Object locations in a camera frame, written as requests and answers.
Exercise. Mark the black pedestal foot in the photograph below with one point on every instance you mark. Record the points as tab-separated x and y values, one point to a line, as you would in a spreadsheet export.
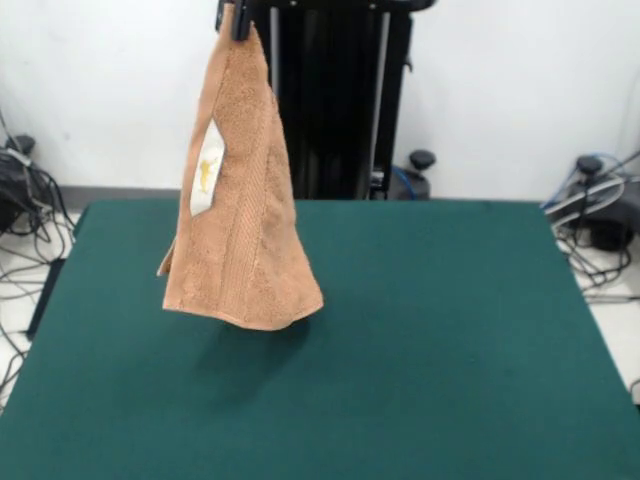
422	159
607	230
15	180

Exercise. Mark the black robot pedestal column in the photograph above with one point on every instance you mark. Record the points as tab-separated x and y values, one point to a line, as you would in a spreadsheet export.
340	100

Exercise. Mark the orange terry towel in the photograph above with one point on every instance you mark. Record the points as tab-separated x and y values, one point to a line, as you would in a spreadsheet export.
240	225

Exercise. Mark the dark green table cloth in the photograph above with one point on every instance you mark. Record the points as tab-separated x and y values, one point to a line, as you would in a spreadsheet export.
400	325

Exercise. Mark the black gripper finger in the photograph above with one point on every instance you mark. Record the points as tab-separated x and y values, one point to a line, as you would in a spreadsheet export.
243	20
225	15

